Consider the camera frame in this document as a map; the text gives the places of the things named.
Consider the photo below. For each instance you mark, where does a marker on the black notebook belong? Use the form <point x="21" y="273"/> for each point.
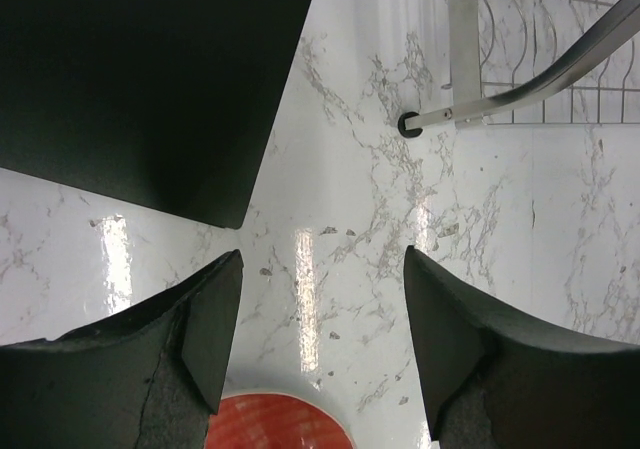
<point x="168" y="104"/>

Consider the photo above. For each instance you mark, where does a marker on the stainless steel dish rack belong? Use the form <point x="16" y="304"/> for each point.
<point x="538" y="62"/>

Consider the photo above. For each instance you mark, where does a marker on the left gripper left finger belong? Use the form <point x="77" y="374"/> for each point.
<point x="150" y="376"/>

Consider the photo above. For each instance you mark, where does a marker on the red plate with teal flower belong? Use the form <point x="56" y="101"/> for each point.
<point x="273" y="420"/>

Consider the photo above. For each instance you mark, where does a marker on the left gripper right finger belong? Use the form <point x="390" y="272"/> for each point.
<point x="493" y="376"/>

